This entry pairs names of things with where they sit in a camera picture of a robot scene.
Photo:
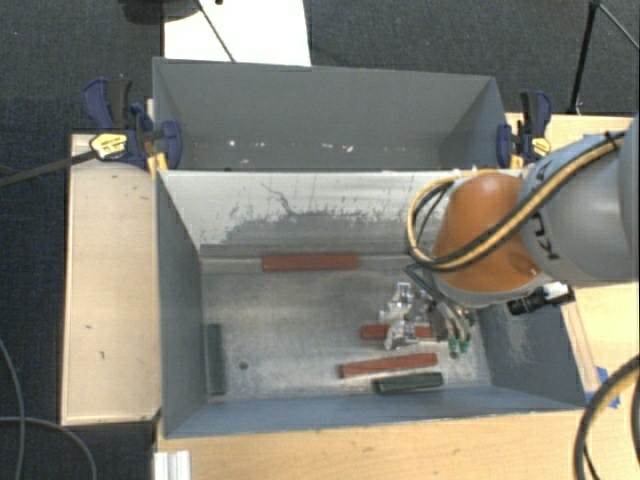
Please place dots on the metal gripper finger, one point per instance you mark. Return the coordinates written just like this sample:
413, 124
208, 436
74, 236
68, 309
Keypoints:
403, 297
401, 334

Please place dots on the pale wood flat board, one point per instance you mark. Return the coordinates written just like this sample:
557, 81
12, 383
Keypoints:
110, 288

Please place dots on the black cylinder on white bracket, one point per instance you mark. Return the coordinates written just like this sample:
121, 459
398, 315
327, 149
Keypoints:
530, 303

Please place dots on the grey metal bin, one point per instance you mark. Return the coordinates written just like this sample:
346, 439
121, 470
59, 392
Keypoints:
310, 313

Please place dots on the red-brown flat block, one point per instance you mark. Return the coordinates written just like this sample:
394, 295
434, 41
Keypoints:
387, 365
310, 262
371, 332

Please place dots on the dark green flat block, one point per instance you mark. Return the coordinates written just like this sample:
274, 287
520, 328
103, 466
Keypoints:
216, 360
407, 383

